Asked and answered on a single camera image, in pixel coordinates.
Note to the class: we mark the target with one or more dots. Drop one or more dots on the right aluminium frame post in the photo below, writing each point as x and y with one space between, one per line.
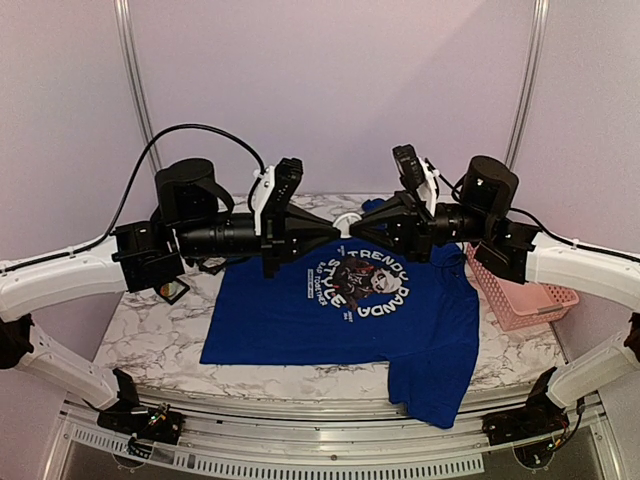
533 59

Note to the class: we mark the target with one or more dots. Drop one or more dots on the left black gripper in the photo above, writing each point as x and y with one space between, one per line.
313 233

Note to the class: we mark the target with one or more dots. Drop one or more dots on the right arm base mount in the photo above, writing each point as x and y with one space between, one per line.
538 416

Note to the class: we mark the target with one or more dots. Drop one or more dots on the left aluminium frame post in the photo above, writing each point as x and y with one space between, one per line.
124 25

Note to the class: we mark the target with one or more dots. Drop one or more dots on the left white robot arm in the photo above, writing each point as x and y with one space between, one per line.
194 221

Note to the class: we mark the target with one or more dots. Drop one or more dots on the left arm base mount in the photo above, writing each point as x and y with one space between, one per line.
128 416

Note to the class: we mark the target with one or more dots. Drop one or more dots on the front aluminium rail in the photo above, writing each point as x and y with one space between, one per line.
242 438

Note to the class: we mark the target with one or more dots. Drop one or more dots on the aluminium frame post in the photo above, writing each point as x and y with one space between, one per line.
533 59
124 25

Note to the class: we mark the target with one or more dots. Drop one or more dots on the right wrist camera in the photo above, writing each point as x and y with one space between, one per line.
417 177

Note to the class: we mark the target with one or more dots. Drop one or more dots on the black display box with brooch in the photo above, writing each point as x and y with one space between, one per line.
173 291

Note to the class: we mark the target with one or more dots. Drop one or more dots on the pink perforated plastic basket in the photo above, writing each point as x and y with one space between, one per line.
518 306

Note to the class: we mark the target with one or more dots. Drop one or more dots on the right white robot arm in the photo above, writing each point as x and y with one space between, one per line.
527 253

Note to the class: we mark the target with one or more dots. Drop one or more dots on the blue panda t-shirt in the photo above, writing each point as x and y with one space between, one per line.
351 302

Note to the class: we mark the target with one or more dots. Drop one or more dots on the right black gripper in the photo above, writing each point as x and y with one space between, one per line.
415 226

